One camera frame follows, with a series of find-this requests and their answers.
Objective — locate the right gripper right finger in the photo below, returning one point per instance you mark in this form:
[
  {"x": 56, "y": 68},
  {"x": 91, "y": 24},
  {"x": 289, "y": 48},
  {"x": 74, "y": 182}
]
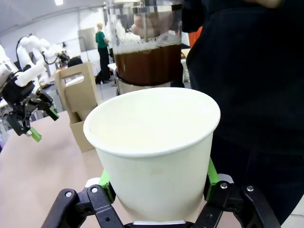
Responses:
[{"x": 228, "y": 204}]

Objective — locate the person's right hand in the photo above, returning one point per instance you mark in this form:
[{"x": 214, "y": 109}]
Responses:
[{"x": 152, "y": 23}]

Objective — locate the person in green shirt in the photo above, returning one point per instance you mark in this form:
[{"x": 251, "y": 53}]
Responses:
[{"x": 101, "y": 40}]

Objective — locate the white paper cup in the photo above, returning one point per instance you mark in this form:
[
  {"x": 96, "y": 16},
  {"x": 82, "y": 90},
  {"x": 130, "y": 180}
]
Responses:
[{"x": 152, "y": 166}]

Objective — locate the brown cardboard cup carrier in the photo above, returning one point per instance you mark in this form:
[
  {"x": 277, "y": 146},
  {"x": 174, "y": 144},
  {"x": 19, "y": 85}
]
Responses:
[{"x": 78, "y": 95}]

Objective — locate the clear pitcher brown drink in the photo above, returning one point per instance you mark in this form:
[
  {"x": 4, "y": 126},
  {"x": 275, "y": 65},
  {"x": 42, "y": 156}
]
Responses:
[{"x": 147, "y": 64}]

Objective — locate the orange object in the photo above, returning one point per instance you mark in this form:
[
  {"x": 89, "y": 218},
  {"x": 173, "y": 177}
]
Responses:
[{"x": 195, "y": 36}]

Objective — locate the seated person black hair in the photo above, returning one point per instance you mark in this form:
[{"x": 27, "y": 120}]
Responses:
[{"x": 74, "y": 61}]

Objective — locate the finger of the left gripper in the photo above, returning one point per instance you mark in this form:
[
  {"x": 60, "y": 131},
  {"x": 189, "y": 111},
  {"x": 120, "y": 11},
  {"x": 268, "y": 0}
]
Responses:
[
  {"x": 45, "y": 102},
  {"x": 22, "y": 126}
]

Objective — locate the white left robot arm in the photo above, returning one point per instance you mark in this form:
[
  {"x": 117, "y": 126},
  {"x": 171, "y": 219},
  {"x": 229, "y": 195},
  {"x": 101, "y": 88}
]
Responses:
[{"x": 31, "y": 71}]

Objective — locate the black background gripper body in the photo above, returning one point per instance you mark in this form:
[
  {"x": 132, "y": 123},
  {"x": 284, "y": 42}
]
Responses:
[{"x": 63, "y": 57}]

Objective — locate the grey partition board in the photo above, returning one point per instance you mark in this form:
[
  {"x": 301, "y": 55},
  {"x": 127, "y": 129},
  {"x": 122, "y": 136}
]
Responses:
[{"x": 86, "y": 39}]

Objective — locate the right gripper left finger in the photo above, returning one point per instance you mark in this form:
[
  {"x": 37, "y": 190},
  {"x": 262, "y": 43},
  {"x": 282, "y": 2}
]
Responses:
[{"x": 95, "y": 204}]

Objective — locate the person in dark clothing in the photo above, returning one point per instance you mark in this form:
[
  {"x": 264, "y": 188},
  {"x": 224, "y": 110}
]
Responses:
[{"x": 249, "y": 83}]

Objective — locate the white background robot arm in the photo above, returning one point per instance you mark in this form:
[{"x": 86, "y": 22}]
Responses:
[{"x": 35, "y": 44}]

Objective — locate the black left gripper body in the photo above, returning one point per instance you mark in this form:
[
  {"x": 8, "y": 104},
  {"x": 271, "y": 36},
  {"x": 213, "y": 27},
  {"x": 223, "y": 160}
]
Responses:
[{"x": 16, "y": 95}]

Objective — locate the ceiling light panel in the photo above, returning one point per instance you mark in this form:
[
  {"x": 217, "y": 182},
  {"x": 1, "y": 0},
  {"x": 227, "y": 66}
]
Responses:
[{"x": 58, "y": 2}]

